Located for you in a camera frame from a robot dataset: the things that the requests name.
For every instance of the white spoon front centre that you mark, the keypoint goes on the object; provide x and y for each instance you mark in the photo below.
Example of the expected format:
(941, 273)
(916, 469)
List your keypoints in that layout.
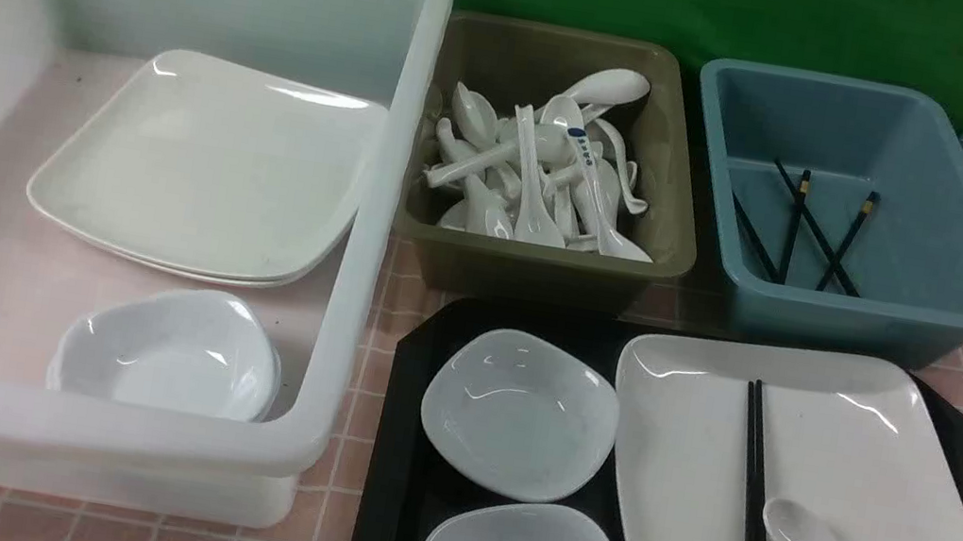
(534, 224)

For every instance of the white spoon top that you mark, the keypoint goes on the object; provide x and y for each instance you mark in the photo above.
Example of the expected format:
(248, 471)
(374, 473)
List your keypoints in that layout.
(603, 90)

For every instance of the white square plate in tub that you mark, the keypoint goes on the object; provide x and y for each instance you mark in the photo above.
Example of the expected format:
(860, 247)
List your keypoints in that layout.
(208, 165)

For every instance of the large white square plate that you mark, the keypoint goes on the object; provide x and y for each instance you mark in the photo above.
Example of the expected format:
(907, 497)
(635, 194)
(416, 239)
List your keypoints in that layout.
(848, 436)

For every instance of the white spoon long handle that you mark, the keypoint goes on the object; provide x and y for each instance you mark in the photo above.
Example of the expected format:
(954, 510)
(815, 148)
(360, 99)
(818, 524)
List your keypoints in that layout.
(550, 145)

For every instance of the short black chopstick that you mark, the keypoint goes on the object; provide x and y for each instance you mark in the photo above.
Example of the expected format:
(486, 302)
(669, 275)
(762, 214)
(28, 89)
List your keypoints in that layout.
(761, 253)

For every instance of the blue plastic bin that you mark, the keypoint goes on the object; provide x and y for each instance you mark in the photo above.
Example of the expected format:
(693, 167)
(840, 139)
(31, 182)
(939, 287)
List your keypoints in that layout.
(856, 136)

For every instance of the black chopstick gold band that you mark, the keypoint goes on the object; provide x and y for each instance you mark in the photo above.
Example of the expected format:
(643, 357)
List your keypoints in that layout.
(799, 197)
(847, 241)

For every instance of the olive green plastic bin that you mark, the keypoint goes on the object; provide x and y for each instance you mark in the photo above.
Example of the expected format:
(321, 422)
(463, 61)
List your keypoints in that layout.
(515, 62)

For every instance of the large white plastic tub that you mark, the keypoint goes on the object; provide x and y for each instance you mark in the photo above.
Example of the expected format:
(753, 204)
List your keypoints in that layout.
(60, 61)

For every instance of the white spoon blue mark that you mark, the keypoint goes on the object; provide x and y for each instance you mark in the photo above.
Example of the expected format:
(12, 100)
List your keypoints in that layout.
(566, 113)

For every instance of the black chopstick gold band right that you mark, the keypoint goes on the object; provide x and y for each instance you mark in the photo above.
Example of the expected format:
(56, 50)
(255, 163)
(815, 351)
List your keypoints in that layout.
(847, 241)

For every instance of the black chopstick in bin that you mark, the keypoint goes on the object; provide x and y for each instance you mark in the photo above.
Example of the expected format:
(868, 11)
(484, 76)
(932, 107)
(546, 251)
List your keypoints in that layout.
(817, 232)

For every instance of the white bowl in tub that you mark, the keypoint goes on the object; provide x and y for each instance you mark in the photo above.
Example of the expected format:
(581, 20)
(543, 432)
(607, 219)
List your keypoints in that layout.
(197, 352)

